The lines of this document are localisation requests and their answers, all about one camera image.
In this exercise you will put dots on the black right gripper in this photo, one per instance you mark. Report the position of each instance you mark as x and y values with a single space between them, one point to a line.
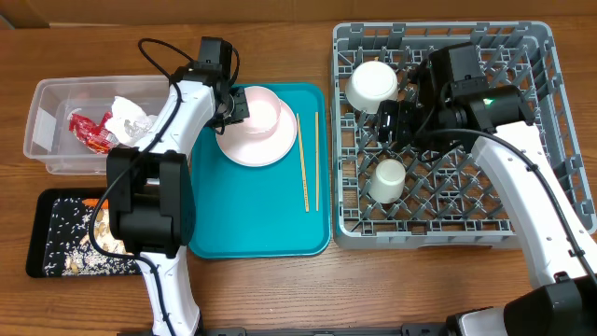
406 114

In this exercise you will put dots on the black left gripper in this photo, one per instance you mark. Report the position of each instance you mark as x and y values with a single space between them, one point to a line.
242 108

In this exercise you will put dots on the pink bowl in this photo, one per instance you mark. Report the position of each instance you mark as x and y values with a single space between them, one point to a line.
264 109

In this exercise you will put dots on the pink plate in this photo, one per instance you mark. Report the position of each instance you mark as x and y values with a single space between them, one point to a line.
250 151

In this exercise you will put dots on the white bowl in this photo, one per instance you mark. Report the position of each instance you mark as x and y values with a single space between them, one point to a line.
370 84

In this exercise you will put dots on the white cup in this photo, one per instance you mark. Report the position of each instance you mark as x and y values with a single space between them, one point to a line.
387 181

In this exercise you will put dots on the aluminium foil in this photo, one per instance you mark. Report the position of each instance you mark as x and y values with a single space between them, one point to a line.
138 128

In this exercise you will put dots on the red snack wrapper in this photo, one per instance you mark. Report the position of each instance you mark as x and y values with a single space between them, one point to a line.
94 136

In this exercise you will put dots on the orange carrot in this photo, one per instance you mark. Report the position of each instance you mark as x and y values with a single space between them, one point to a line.
94 203

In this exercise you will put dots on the pile of rice and peanuts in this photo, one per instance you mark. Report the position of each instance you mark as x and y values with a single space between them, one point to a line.
68 249

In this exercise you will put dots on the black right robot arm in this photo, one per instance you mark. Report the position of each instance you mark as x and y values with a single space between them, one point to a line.
458 108

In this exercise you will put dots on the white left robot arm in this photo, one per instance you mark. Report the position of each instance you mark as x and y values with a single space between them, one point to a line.
149 194

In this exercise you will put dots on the grey dishwasher rack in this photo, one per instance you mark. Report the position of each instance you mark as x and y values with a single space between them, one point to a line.
448 201

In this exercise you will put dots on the teal plastic tray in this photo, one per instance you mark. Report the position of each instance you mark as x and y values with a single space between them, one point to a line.
259 212

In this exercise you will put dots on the clear plastic bin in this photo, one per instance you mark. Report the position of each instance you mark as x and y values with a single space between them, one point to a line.
47 137

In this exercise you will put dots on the black tray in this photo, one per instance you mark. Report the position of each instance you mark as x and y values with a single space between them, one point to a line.
41 224

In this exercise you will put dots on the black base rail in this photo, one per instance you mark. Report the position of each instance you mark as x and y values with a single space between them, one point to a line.
413 329

